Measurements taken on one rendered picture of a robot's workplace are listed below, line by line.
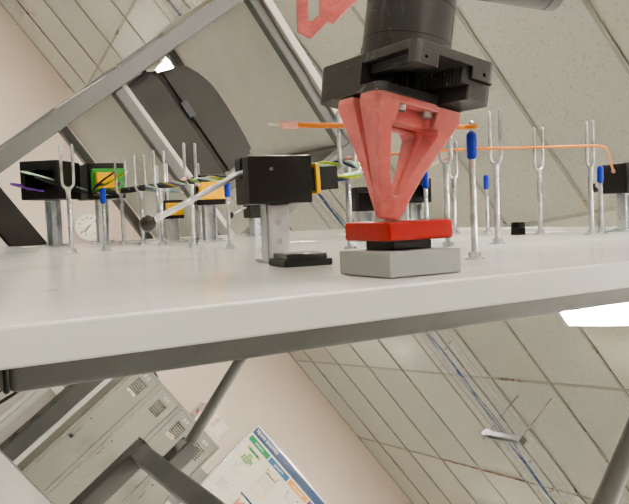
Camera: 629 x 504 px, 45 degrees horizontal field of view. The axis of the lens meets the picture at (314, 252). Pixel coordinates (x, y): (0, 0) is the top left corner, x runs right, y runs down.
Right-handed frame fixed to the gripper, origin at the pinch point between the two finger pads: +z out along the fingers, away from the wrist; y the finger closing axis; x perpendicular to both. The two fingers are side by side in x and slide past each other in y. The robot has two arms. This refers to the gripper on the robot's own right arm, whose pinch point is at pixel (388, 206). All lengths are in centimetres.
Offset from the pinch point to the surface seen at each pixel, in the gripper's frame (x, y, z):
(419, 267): -0.5, -3.1, 3.7
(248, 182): 1.7, 17.4, -2.1
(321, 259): -2.1, 10.8, 3.6
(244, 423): -362, 712, 174
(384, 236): 1.7, -2.2, 2.1
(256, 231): -36, 91, -2
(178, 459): -27, 94, 42
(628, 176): -55, 23, -12
